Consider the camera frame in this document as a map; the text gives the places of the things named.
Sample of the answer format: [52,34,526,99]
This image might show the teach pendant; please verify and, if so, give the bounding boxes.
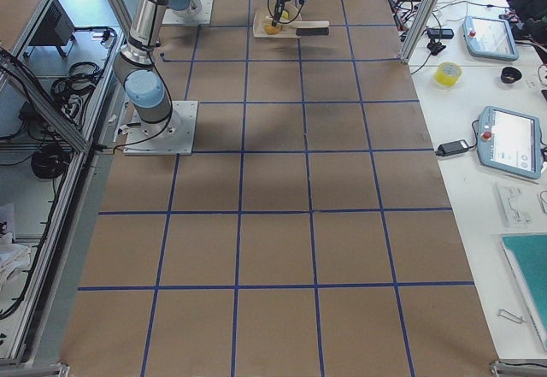
[462,16,520,62]
[477,106,544,180]

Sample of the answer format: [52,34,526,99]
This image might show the black power adapter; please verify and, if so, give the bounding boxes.
[435,139,470,157]

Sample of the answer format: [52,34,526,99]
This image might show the beige plastic dustpan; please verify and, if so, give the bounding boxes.
[252,4,302,38]

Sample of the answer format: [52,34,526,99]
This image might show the near teach pendant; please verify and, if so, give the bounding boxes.
[477,106,544,180]

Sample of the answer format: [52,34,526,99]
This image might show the small black bowl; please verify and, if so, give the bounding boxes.
[500,67,522,85]

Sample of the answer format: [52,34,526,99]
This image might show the aluminium frame post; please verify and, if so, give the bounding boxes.
[398,0,438,64]

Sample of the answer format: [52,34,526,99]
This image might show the far teach pendant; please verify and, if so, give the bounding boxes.
[462,16,520,62]

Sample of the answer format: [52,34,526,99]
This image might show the yellow potato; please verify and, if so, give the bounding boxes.
[264,25,282,36]

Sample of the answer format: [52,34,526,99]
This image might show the clear plastic package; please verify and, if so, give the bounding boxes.
[495,184,532,228]

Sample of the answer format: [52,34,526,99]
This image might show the yellow tape roll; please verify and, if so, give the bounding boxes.
[433,62,462,87]

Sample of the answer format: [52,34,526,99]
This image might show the teal cutting mat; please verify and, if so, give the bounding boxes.
[501,233,546,350]

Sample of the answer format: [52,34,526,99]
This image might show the black remote device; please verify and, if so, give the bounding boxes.
[426,28,454,39]

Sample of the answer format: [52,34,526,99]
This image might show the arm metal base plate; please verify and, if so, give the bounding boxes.
[162,0,214,27]
[122,101,198,156]

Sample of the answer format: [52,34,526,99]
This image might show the beige hand brush black bristles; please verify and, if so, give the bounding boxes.
[279,21,330,38]

